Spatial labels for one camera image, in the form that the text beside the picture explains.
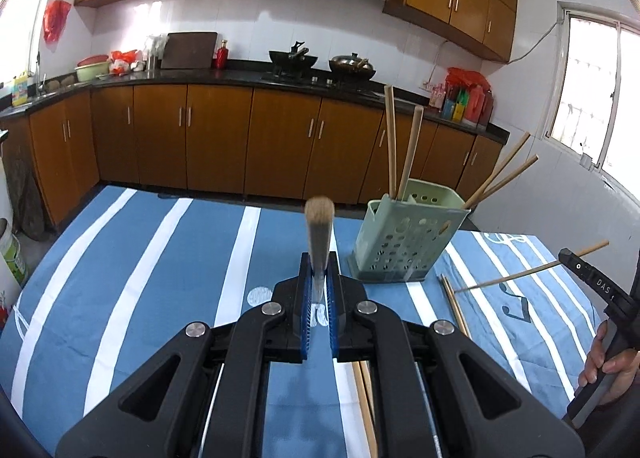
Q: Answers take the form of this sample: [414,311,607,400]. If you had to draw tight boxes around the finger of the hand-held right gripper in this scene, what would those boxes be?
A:
[557,248,601,289]

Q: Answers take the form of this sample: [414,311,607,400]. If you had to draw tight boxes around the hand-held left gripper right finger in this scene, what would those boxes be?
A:
[326,254,586,458]

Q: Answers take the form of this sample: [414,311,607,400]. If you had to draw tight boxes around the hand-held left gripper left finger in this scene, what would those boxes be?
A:
[55,252,313,458]

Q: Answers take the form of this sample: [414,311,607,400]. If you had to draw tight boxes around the green perforated utensil holder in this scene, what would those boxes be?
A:
[351,179,469,285]

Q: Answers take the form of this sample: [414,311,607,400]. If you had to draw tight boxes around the person's right hand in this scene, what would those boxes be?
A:
[578,323,640,405]

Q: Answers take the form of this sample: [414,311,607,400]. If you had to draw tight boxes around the blue white striped tablecloth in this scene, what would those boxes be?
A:
[10,185,603,458]

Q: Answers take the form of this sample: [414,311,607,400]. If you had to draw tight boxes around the window with barred grille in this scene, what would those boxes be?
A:
[542,0,640,189]

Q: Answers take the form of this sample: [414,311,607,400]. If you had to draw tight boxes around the wooden base cabinets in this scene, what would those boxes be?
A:
[0,83,503,239]

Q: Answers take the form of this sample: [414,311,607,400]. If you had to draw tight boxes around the gas stove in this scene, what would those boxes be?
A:
[260,70,381,96]

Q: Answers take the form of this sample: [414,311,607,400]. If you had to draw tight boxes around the black kitchen countertop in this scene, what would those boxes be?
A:
[0,59,511,145]

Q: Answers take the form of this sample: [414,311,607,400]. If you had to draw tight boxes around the lidded wok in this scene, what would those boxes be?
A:
[328,52,377,80]

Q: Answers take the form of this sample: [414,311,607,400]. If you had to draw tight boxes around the black wok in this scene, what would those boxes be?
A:
[268,40,319,76]

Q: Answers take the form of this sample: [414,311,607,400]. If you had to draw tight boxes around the dark wooden cutting board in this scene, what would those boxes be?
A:
[161,31,219,70]

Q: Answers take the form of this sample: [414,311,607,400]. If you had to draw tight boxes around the metal utensil cup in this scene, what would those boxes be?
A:
[144,34,167,70]

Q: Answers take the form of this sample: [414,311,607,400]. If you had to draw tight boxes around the white plastic bucket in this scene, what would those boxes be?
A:
[0,218,28,287]

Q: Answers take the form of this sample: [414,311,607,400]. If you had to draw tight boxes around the dark mottled sack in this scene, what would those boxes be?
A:
[2,153,46,241]

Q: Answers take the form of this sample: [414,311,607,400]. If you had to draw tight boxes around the red white plastic bag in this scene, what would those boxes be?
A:
[109,49,146,76]

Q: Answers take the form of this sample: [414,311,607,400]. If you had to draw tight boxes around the green bowl red lid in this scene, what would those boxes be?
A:
[75,54,111,83]

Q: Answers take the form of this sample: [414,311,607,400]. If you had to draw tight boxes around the sink faucet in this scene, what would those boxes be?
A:
[32,50,47,92]

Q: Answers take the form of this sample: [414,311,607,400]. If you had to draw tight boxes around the yellow dish soap bottle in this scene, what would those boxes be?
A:
[11,70,31,107]

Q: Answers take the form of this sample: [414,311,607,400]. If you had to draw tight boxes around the white wall cable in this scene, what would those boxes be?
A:
[422,20,568,89]

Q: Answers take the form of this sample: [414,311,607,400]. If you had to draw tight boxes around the window with sliding frame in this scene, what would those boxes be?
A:
[0,0,66,84]

